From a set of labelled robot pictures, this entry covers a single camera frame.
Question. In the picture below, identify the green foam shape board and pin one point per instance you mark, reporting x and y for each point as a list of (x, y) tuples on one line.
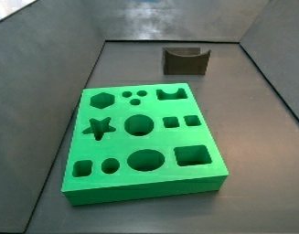
[(141, 145)]

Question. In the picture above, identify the black curved fixture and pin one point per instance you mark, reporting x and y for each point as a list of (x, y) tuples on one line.
[(185, 61)]

